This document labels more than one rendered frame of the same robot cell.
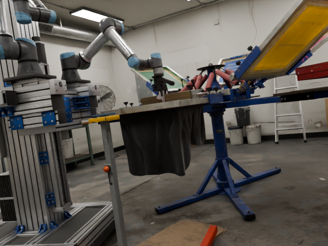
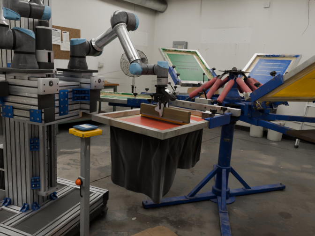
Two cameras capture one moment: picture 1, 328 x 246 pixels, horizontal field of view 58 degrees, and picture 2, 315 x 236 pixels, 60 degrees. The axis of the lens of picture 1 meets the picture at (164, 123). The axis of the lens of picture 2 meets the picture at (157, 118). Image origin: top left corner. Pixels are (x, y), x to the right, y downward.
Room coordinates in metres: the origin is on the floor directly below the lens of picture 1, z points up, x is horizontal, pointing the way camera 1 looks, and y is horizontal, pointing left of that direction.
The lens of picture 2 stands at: (0.33, -0.28, 1.33)
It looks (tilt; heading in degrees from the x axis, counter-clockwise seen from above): 11 degrees down; 9
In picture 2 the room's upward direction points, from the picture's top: 3 degrees clockwise
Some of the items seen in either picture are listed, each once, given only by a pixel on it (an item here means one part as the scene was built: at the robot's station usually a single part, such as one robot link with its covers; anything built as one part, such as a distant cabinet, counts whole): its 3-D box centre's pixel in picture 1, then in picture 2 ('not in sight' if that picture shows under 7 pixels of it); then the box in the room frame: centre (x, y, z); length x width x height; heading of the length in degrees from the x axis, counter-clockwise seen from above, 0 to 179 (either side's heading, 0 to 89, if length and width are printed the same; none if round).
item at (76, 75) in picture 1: (70, 75); (78, 62); (2.33, 0.68, 1.31); 0.15 x 0.15 x 0.10
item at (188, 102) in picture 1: (167, 105); (164, 118); (2.16, -0.04, 0.97); 0.79 x 0.58 x 0.04; 150
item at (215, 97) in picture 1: (214, 98); (217, 120); (2.23, -0.40, 0.97); 0.30 x 0.05 x 0.07; 150
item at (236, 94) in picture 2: (218, 127); (227, 135); (3.08, -0.56, 0.67); 0.39 x 0.39 x 1.35
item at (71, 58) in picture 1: (69, 60); (78, 47); (2.34, 0.68, 1.42); 0.13 x 0.12 x 0.14; 154
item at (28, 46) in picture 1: (25, 50); (22, 40); (1.84, 0.79, 1.42); 0.13 x 0.12 x 0.14; 142
